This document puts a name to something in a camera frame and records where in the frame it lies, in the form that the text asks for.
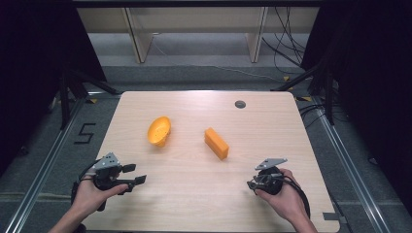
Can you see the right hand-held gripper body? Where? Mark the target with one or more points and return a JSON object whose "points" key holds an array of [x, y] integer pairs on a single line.
{"points": [[272, 181]]}

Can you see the beige desk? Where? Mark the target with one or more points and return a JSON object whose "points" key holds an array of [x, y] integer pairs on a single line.
{"points": [[194, 19]]}

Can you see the yellow floor tape marker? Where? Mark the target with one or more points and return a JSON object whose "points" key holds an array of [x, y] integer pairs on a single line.
{"points": [[306, 98], [286, 78]]}

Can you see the black metal stand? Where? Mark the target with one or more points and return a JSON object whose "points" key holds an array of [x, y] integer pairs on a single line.
{"points": [[64, 97], [328, 97]]}

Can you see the orange rectangular block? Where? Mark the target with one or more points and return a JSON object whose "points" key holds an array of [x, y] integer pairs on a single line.
{"points": [[216, 142]]}

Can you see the aluminium floor rail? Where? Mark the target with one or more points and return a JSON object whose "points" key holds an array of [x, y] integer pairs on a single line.
{"points": [[42, 174], [353, 174]]}

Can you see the grey round table grommet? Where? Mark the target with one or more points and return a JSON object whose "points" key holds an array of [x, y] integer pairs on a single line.
{"points": [[240, 104]]}

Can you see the person's left hand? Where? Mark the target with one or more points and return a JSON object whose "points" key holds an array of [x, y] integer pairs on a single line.
{"points": [[87, 197]]}

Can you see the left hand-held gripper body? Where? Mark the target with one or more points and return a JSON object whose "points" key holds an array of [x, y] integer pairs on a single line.
{"points": [[108, 174]]}

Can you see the dark curtain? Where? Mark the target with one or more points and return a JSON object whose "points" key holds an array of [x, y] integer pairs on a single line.
{"points": [[372, 81], [32, 64]]}

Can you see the person's right hand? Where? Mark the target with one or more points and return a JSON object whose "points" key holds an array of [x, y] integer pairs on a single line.
{"points": [[288, 200]]}

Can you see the orange perforated bowl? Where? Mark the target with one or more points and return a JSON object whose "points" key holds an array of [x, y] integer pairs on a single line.
{"points": [[158, 131]]}

